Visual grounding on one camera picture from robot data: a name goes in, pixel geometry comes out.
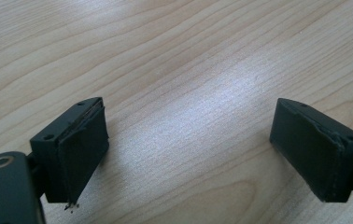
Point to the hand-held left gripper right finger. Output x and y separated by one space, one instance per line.
314 149

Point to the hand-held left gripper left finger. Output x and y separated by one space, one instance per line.
72 149

